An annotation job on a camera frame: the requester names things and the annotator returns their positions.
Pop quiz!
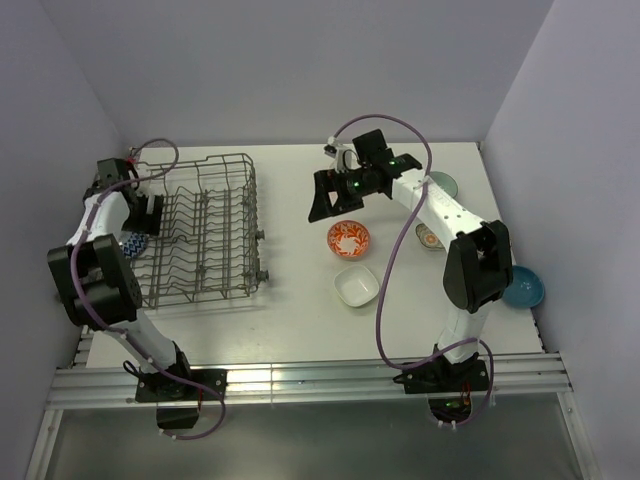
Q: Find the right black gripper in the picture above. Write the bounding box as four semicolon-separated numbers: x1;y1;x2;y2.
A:
309;166;375;222

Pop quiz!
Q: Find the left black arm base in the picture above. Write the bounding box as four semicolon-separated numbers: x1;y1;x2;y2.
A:
123;360;227;430

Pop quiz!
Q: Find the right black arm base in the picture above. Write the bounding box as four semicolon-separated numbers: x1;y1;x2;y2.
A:
392;353;490;394

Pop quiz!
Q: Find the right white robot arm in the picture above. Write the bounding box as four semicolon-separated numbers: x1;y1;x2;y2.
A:
308;129;513;390

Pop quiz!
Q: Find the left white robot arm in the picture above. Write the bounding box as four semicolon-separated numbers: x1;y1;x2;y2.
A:
47;158;195;401

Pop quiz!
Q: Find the small flower shaped dish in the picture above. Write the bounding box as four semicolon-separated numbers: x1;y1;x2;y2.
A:
415;223;444;250

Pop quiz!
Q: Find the orange floral pattern bowl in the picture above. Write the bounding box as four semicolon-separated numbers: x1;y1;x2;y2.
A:
327;220;371;260

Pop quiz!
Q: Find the white square bowl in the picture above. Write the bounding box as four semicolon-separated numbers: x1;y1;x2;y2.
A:
333;265;380;308

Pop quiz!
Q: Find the pale teal bowl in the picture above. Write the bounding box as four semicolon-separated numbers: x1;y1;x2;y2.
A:
430;171;459;198

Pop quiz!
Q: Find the blue glazed bowl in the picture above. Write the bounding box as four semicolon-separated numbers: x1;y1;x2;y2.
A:
502;265;545;309

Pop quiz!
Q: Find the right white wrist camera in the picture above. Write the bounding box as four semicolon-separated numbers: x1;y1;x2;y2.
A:
323;136;358;173

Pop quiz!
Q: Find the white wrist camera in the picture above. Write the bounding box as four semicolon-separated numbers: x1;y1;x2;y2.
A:
127;156;152;181
323;136;358;173

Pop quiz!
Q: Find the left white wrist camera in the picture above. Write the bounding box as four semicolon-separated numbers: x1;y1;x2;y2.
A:
127;156;152;181

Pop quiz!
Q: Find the grey wire dish rack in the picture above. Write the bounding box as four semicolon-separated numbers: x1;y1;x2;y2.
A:
131;153;269;309

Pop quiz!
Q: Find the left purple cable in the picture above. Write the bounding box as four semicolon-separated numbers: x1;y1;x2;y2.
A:
69;138;226;441

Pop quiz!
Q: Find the aluminium mounting rail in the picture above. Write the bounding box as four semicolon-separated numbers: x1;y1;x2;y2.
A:
45;353;572;410

